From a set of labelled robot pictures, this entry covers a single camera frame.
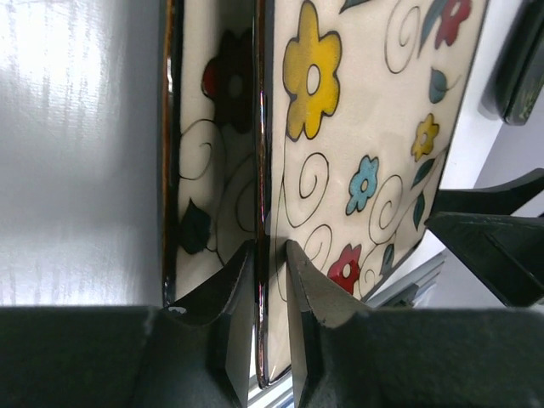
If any aluminium rail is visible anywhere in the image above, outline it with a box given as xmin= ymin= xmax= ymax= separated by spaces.
xmin=365 ymin=252 xmax=446 ymax=309

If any dark floral square plate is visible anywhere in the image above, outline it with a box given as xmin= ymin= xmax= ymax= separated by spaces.
xmin=482 ymin=1 xmax=543 ymax=126

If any colourful flower plate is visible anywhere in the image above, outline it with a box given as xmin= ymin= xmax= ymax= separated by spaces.
xmin=161 ymin=1 xmax=255 ymax=304
xmin=254 ymin=1 xmax=488 ymax=388

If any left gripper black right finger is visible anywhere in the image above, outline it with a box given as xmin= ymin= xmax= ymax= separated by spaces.
xmin=286 ymin=241 xmax=543 ymax=407

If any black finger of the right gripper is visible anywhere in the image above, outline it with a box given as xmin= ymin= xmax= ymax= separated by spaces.
xmin=426 ymin=212 xmax=543 ymax=307
xmin=433 ymin=168 xmax=543 ymax=215

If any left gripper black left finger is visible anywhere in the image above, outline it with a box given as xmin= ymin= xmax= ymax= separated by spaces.
xmin=1 ymin=241 xmax=254 ymax=407

